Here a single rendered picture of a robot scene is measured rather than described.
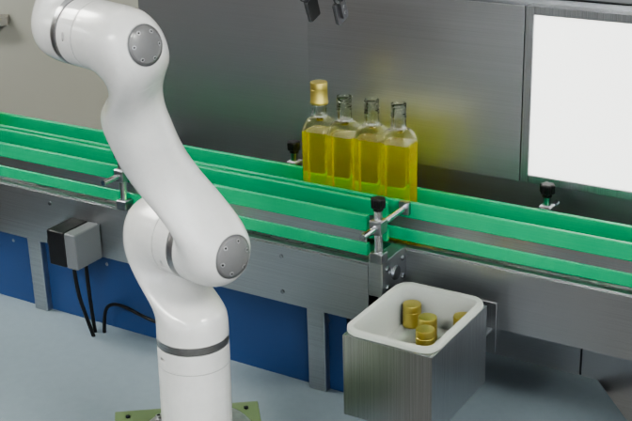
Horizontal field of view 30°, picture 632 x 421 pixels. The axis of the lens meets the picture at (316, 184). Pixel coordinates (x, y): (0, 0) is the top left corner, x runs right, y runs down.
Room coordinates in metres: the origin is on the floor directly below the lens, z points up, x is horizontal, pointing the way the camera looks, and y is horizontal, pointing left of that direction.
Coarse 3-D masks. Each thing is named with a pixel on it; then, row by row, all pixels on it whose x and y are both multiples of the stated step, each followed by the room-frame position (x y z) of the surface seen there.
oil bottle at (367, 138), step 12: (360, 132) 2.13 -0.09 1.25; (372, 132) 2.12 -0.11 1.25; (384, 132) 2.14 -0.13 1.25; (360, 144) 2.13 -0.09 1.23; (372, 144) 2.12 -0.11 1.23; (360, 156) 2.13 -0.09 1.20; (372, 156) 2.12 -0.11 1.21; (360, 168) 2.13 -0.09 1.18; (372, 168) 2.12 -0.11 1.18; (360, 180) 2.13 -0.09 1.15; (372, 180) 2.12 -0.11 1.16; (372, 192) 2.12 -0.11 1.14
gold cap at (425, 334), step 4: (424, 324) 1.85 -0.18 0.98; (416, 328) 1.84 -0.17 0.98; (420, 328) 1.84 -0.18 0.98; (424, 328) 1.84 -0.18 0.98; (428, 328) 1.84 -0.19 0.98; (432, 328) 1.84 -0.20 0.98; (416, 332) 1.83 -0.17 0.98; (420, 332) 1.82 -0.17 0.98; (424, 332) 1.82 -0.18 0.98; (428, 332) 1.82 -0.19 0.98; (432, 332) 1.82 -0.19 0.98; (416, 336) 1.84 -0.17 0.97; (420, 336) 1.82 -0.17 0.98; (424, 336) 1.82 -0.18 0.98; (428, 336) 1.82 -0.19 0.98; (432, 336) 1.82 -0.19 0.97; (416, 340) 1.83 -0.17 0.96; (420, 340) 1.82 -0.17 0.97; (424, 340) 1.82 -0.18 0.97; (428, 340) 1.82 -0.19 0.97; (432, 340) 1.82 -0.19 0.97; (416, 344) 1.83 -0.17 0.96; (420, 344) 1.82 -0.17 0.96; (424, 344) 1.82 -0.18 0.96; (428, 344) 1.82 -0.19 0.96; (432, 344) 1.82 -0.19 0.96
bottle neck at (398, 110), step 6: (396, 102) 2.13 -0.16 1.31; (402, 102) 2.12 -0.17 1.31; (396, 108) 2.10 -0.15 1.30; (402, 108) 2.10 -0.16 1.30; (396, 114) 2.10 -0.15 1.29; (402, 114) 2.10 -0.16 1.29; (396, 120) 2.10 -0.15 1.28; (402, 120) 2.10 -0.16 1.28; (396, 126) 2.10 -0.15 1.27; (402, 126) 2.10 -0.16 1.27
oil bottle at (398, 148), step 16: (384, 144) 2.10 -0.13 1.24; (400, 144) 2.09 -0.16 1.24; (416, 144) 2.12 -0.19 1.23; (384, 160) 2.10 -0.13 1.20; (400, 160) 2.08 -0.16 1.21; (416, 160) 2.12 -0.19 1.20; (384, 176) 2.10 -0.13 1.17; (400, 176) 2.08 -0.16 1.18; (416, 176) 2.12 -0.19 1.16; (384, 192) 2.10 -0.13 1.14; (400, 192) 2.08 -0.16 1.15; (416, 192) 2.12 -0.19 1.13
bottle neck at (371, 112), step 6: (366, 102) 2.14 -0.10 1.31; (372, 102) 2.13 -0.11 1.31; (378, 102) 2.14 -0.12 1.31; (366, 108) 2.14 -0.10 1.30; (372, 108) 2.13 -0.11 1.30; (378, 108) 2.14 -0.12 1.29; (366, 114) 2.14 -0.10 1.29; (372, 114) 2.13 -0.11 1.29; (378, 114) 2.14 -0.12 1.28; (366, 120) 2.14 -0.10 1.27; (372, 120) 2.13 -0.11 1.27; (378, 120) 2.14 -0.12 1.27
